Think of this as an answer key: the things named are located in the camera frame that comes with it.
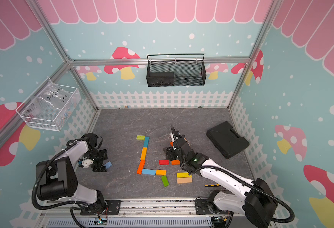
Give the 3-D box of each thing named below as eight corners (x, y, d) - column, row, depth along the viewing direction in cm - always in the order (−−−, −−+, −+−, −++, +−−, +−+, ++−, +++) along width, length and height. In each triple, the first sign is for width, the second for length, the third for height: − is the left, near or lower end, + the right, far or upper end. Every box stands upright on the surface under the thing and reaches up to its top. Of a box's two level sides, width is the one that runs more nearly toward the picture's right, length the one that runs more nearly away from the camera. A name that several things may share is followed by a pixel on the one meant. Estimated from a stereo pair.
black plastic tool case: (225, 160, 93) (228, 157, 89) (204, 135, 106) (206, 130, 102) (247, 148, 99) (250, 144, 94) (224, 125, 112) (227, 121, 107)
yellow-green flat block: (176, 177, 86) (176, 176, 85) (176, 173, 88) (176, 172, 86) (191, 177, 86) (191, 176, 85) (191, 173, 88) (191, 172, 86)
